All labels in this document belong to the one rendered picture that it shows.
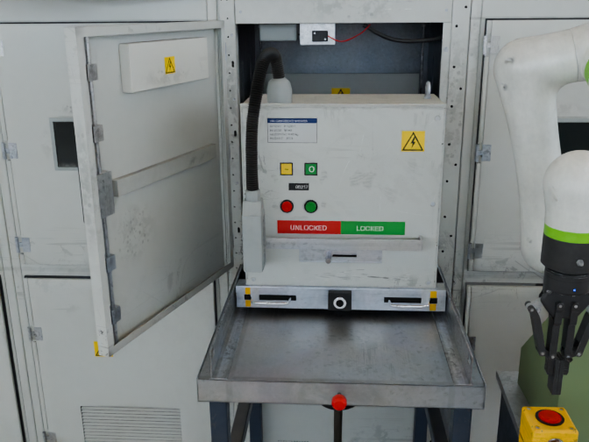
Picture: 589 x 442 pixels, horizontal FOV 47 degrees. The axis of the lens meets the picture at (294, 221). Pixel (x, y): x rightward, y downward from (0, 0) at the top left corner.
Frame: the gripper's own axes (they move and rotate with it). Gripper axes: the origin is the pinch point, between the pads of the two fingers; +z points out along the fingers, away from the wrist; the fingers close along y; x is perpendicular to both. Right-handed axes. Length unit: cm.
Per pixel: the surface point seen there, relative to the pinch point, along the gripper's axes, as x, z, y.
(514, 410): -24.9, 24.2, -1.1
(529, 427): 2.1, 9.9, 4.1
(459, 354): -31.3, 13.9, 10.7
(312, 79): -149, -36, 49
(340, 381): -19.7, 14.5, 37.9
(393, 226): -53, -10, 25
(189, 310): -85, 30, 86
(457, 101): -87, -36, 5
